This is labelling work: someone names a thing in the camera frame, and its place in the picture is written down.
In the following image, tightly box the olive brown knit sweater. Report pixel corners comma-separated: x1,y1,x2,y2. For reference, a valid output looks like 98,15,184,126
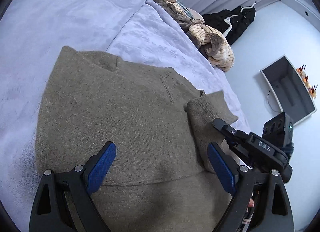
35,46,238,231

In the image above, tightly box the beige striped clothes pile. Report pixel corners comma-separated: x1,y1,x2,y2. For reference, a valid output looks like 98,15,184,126
153,0,235,72

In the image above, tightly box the person's right hand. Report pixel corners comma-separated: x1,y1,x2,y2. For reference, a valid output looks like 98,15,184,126
245,191,259,220

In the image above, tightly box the orange flower decoration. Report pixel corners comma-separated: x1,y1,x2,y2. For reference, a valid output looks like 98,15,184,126
296,65,318,99

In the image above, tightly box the black hanging jacket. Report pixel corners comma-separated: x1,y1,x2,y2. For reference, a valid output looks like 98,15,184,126
202,3,256,45

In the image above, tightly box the lavender plush bed blanket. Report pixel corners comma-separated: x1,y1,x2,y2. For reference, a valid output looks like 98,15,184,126
1,0,249,231

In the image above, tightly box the black camera box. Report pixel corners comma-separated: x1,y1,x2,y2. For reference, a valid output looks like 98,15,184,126
262,112,294,156

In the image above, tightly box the wall mounted monitor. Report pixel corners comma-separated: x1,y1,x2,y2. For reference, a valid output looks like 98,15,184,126
260,56,317,126

